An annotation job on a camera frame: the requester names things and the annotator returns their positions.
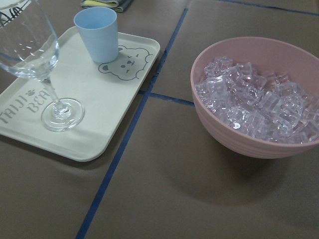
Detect clear wine glass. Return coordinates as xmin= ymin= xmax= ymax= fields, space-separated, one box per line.
xmin=0 ymin=0 xmax=85 ymax=132

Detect pink bowl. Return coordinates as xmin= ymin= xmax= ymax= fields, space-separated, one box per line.
xmin=190 ymin=37 xmax=319 ymax=159

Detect pile of clear ice cubes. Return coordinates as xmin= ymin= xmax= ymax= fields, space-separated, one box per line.
xmin=195 ymin=56 xmax=319 ymax=144

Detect cream bear tray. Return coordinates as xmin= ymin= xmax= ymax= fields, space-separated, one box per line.
xmin=0 ymin=27 xmax=160 ymax=162

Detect light blue plastic cup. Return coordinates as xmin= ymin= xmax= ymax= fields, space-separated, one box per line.
xmin=73 ymin=7 xmax=119 ymax=63

